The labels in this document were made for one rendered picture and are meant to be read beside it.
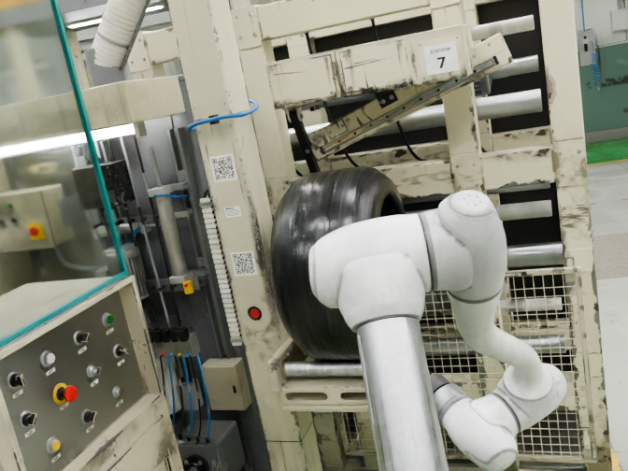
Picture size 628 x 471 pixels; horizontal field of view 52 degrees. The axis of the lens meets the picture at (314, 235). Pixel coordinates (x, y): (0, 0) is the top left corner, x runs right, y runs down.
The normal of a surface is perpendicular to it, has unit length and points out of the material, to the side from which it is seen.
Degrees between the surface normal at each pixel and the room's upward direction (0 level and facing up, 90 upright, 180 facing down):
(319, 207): 40
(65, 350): 90
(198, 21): 90
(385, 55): 90
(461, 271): 113
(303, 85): 90
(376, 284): 60
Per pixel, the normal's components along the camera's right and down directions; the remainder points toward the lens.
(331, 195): -0.32, -0.65
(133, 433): 0.93, -0.09
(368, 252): -0.13, -0.22
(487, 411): -0.11, -0.79
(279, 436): -0.32, 0.28
